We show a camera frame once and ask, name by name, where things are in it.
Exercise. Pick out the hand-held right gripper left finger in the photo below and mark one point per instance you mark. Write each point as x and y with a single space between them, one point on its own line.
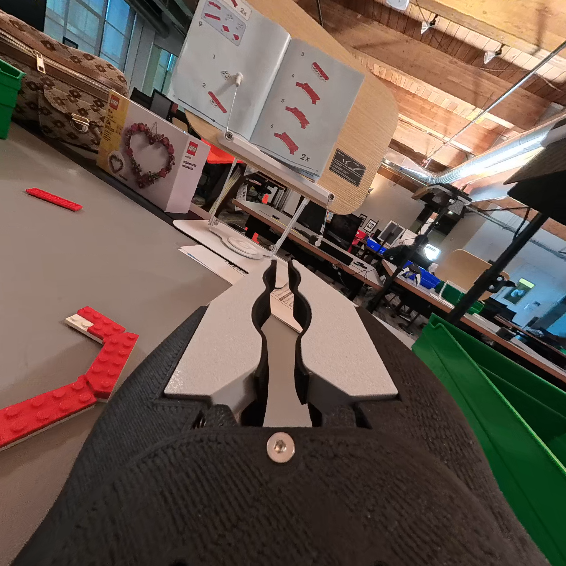
216 349

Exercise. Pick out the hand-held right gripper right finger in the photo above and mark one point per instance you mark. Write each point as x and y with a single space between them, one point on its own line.
345 353

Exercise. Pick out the red lego heart frame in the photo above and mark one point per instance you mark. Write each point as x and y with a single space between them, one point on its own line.
106 367

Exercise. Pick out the small red lego plate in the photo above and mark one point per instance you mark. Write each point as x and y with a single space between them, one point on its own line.
53 199

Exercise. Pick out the lego set box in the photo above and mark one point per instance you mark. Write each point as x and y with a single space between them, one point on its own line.
146 154

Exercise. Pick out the lego instruction booklet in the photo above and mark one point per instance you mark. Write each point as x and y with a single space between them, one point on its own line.
265 88

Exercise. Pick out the blue storage bin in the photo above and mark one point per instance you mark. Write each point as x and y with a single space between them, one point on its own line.
375 245
424 277

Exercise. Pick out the black tripod stand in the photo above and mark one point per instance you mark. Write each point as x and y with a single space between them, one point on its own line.
411 261

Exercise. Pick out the black monitor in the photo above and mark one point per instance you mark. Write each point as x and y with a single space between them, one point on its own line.
342 232

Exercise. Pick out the green plastic bin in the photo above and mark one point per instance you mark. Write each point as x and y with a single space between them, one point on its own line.
9 101
486 398

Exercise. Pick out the black tripod pole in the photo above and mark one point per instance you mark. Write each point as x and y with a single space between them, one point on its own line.
499 269

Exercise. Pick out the white book stand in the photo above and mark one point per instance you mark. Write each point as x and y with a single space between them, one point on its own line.
367 132

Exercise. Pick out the brown patterned bag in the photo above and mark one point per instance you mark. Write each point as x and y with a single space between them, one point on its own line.
57 88

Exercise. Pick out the silver ceiling duct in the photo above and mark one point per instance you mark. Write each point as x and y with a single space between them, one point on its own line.
486 159

